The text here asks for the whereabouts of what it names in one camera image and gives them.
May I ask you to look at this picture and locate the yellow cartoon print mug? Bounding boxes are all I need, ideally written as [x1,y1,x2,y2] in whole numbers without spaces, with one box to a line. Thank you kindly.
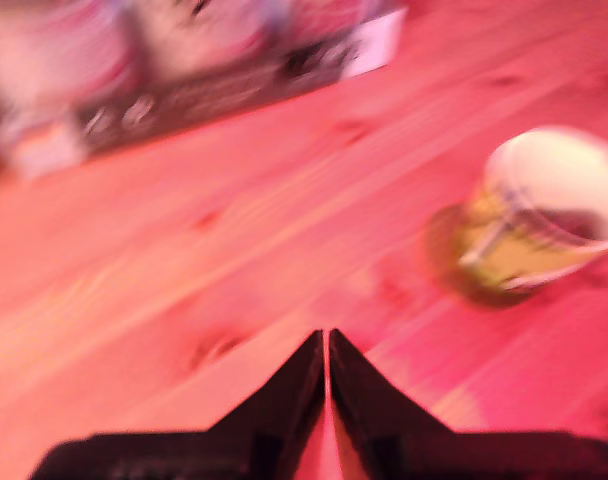
[426,124,608,309]

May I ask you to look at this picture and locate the dark grey cardboard tray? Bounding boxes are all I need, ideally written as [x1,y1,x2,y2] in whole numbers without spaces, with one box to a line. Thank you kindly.
[0,7,410,177]

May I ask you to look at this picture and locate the tin can pink text label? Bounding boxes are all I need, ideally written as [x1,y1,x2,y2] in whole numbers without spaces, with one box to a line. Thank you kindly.
[0,7,135,147]

